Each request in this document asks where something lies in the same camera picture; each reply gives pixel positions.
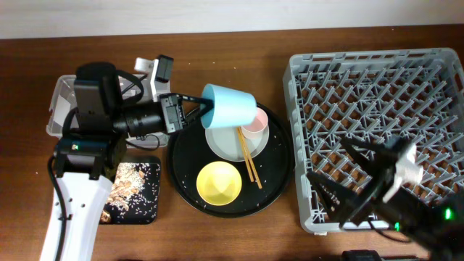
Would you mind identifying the grey dishwasher rack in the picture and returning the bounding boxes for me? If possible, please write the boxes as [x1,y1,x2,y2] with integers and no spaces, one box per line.
[283,48,463,235]

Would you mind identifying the pink cup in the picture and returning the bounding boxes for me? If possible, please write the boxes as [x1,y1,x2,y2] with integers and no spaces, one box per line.
[241,107,268,139]

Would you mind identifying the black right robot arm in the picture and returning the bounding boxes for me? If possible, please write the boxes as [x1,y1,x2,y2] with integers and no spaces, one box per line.
[306,137,463,260]

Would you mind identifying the light blue cup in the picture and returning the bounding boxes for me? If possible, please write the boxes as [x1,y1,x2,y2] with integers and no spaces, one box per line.
[201,83,257,129]

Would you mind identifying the yellow bowl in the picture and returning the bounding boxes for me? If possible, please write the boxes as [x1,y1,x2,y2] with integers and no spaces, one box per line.
[196,161,242,206]

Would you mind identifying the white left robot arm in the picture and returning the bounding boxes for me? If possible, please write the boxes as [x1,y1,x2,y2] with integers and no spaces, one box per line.
[40,62,214,260]

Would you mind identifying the wooden chopstick left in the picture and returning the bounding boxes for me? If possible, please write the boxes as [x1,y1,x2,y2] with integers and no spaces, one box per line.
[236,127,254,182]

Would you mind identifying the black rectangular tray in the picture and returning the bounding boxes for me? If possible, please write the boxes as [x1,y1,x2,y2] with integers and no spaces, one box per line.
[97,155,162,225]

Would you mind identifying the light grey plate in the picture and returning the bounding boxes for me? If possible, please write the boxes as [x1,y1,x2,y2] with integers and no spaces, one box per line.
[205,127,270,162]

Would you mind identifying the wooden chopstick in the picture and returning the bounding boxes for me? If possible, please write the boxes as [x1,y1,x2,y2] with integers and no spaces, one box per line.
[236,127,254,182]
[241,131,262,189]

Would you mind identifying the food scraps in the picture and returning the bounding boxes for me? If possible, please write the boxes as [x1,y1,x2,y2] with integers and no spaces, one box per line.
[99,162,160,224]

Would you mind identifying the round black tray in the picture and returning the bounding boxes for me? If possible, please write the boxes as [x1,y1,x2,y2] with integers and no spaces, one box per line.
[166,104,294,218]

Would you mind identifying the clear plastic bin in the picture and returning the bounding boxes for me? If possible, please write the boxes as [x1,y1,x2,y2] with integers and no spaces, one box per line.
[46,75,170,148]

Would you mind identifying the wooden chopstick right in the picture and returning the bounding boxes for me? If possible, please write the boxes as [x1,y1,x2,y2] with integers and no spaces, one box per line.
[241,131,262,189]

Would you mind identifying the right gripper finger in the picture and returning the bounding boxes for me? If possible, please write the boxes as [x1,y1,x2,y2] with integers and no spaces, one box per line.
[306,171,366,228]
[340,137,394,174]

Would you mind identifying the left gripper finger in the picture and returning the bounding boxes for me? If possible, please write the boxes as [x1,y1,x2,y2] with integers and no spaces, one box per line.
[183,106,212,127]
[177,94,214,109]

